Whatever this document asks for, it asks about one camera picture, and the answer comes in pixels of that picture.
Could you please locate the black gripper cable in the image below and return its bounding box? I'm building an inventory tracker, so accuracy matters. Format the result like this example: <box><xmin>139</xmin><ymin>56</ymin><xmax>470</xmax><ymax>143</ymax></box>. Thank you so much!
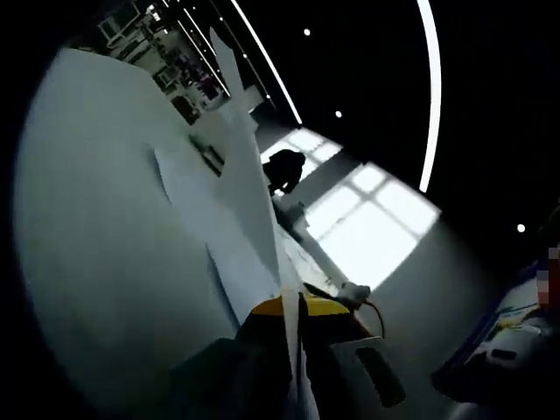
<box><xmin>358</xmin><ymin>298</ymin><xmax>386</xmax><ymax>339</ymax></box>

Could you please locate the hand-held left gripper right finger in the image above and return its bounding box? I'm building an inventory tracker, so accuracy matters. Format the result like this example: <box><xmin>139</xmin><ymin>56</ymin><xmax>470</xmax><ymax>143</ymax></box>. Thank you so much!
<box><xmin>298</xmin><ymin>291</ymin><xmax>407</xmax><ymax>420</ymax></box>

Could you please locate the black office chair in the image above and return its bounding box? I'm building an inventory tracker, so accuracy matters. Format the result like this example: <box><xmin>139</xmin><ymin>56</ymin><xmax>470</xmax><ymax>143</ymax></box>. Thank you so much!
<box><xmin>262</xmin><ymin>148</ymin><xmax>307</xmax><ymax>197</ymax></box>

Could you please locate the pile of white printing papers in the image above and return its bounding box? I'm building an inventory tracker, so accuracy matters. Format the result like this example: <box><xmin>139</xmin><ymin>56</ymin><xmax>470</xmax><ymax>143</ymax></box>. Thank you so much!
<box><xmin>152</xmin><ymin>143</ymin><xmax>285</xmax><ymax>327</ymax></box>

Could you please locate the white worn neck device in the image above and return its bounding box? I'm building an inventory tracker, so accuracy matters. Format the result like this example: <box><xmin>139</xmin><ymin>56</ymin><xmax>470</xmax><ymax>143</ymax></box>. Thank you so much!
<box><xmin>476</xmin><ymin>323</ymin><xmax>546</xmax><ymax>367</ymax></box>

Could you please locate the narrow bright window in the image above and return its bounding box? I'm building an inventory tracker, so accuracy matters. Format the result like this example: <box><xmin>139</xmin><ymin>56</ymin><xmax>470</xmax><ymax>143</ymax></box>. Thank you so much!
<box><xmin>261</xmin><ymin>129</ymin><xmax>343</xmax><ymax>176</ymax></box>

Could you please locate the white printer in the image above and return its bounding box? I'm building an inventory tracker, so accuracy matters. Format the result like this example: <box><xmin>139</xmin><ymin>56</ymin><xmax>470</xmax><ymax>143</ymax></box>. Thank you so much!
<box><xmin>187</xmin><ymin>85</ymin><xmax>263</xmax><ymax>179</ymax></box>

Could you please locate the white ceiling light strip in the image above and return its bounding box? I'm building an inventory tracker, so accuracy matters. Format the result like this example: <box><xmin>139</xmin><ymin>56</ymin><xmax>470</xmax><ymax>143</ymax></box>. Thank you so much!
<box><xmin>416</xmin><ymin>0</ymin><xmax>443</xmax><ymax>193</ymax></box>
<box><xmin>229</xmin><ymin>0</ymin><xmax>304</xmax><ymax>127</ymax></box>

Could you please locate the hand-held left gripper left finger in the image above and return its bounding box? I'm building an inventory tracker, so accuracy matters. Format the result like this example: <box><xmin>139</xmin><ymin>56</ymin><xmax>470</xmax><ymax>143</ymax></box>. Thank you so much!
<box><xmin>165</xmin><ymin>297</ymin><xmax>299</xmax><ymax>420</ymax></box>

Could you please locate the wide bright window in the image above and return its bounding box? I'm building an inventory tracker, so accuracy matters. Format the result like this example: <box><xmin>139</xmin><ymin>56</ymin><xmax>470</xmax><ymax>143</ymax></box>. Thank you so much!
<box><xmin>305</xmin><ymin>164</ymin><xmax>442</xmax><ymax>291</ymax></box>

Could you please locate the blue framed wall poster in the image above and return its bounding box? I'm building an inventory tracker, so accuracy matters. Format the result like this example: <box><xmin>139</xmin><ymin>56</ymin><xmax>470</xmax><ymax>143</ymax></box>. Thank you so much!
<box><xmin>437</xmin><ymin>257</ymin><xmax>560</xmax><ymax>386</ymax></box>

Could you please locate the single white paper sheet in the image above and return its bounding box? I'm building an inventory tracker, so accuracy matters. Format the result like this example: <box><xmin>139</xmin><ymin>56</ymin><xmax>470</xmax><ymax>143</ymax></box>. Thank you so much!
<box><xmin>208</xmin><ymin>24</ymin><xmax>319</xmax><ymax>420</ymax></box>

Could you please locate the row of office desks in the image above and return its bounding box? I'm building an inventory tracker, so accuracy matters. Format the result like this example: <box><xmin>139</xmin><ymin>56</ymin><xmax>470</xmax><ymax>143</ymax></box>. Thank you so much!
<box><xmin>98</xmin><ymin>0</ymin><xmax>231</xmax><ymax>126</ymax></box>

